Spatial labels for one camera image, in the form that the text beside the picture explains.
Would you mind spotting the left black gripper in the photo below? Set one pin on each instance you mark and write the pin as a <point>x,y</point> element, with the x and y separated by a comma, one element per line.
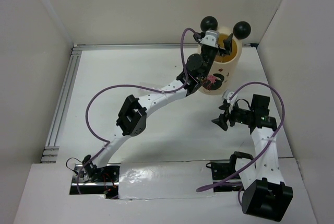
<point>227,43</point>

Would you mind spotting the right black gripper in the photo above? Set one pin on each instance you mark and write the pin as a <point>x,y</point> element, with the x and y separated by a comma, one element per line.
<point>222,121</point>

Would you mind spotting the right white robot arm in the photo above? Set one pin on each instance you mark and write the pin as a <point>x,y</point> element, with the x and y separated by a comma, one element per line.
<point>266,194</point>

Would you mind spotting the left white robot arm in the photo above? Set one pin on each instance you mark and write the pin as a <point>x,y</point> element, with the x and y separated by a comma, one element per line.
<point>134,112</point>

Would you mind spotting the cream bin with black ears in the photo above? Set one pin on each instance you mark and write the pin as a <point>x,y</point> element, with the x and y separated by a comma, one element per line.
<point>219,76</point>

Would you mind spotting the white tape sheet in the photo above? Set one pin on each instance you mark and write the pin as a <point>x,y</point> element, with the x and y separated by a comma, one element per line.
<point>164,180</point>

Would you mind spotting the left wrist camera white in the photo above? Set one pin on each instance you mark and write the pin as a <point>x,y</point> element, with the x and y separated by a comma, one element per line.
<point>211,38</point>

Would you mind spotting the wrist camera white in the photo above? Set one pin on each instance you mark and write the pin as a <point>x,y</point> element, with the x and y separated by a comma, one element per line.
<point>229,99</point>
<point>211,38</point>

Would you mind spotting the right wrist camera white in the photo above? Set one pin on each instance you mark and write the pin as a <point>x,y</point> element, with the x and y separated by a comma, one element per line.
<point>229,99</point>

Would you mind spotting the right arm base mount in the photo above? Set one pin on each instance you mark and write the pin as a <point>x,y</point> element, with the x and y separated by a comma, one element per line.
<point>219,171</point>

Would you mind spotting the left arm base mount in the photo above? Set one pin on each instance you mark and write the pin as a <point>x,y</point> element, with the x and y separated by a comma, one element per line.
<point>104,181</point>

